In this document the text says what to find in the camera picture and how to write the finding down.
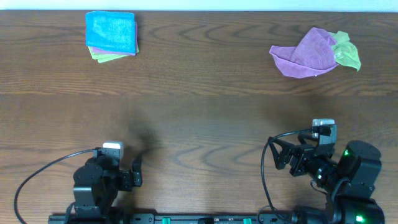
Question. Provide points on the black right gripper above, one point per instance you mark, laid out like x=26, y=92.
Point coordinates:
x=301, y=154

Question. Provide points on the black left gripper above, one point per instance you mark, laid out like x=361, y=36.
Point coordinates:
x=130, y=180

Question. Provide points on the blue microfiber cloth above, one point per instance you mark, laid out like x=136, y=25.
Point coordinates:
x=105, y=16

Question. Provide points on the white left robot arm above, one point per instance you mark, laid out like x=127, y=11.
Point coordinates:
x=96, y=186

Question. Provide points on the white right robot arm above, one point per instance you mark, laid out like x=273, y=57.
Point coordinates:
x=347, y=184

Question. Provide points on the crumpled purple cloth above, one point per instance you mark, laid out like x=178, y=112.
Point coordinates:
x=312, y=57

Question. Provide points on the folded green cloth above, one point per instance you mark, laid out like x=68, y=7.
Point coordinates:
x=103, y=57

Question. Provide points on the crumpled green cloth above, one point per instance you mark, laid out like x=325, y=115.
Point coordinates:
x=346, y=53

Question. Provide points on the folded purple cloth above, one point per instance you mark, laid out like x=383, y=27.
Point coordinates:
x=120, y=37

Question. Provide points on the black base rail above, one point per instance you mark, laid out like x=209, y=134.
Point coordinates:
x=148, y=218

